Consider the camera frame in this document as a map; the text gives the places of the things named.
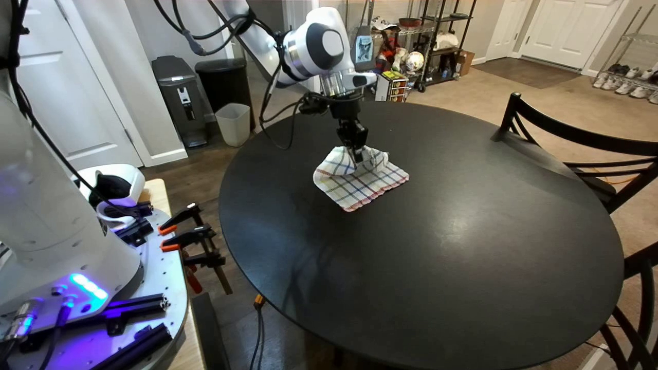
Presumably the round black table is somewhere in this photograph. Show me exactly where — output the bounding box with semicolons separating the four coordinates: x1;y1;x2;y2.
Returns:
219;101;625;370

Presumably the black cross-back chair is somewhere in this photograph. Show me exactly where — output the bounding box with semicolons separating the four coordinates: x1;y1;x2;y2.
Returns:
492;91;658;215
599;238;658;370

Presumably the black metal shelf rack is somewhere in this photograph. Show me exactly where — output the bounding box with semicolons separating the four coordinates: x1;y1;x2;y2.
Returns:
410;0;479;94

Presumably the wire shoe rack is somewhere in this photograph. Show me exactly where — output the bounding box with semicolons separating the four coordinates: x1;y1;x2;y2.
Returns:
593;5;658;104

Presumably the black base cable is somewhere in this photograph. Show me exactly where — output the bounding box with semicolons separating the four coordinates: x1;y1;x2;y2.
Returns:
2;0;106;193

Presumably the small brown cardboard box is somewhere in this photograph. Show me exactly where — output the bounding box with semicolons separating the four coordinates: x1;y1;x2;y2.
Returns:
454;47;478;77

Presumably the white VR headset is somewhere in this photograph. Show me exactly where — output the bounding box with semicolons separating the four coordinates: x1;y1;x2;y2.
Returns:
70;162;149;224

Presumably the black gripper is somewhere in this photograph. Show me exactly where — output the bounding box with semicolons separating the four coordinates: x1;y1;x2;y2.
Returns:
331;94;371;162

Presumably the white plaid dish cloth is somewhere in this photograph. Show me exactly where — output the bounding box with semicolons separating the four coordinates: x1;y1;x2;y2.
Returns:
310;143;412;214

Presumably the brown door mat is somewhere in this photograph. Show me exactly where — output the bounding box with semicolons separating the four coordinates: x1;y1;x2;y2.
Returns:
473;55;584;91

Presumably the black trash can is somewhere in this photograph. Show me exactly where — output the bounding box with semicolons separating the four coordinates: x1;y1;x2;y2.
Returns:
193;58;255;114

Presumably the grey step trash can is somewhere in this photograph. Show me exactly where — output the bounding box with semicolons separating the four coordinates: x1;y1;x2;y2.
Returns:
151;53;213;149

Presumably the black orange bar clamp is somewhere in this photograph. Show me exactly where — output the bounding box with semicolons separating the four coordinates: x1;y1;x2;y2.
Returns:
159;224;216;254
181;250;235;296
157;202;209;238

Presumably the blue framed portrait picture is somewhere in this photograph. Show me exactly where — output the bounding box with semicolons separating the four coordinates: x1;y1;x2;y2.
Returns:
352;24;380;72

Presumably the round grey mounting plate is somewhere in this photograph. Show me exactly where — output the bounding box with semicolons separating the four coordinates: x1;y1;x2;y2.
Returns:
0;204;192;370

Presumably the white closet door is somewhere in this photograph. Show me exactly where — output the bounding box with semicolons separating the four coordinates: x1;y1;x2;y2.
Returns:
12;0;146;170

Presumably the small white waste bin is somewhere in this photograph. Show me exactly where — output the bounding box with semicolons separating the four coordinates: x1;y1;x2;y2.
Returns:
215;101;253;148

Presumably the box of colourful packets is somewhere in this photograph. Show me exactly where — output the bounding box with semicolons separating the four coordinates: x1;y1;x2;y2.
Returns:
374;68;414;104

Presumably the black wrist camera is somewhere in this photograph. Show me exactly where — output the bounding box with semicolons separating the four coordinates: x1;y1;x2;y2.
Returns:
299;91;334;117

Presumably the white helmet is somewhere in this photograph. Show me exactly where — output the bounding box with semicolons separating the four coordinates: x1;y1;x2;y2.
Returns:
403;47;429;75

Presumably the black aluminium bar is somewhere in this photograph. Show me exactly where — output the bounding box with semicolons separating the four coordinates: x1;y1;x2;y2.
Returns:
85;320;176;370

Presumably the white panel entry door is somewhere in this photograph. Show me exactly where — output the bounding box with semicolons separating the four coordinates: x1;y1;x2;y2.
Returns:
519;0;628;72

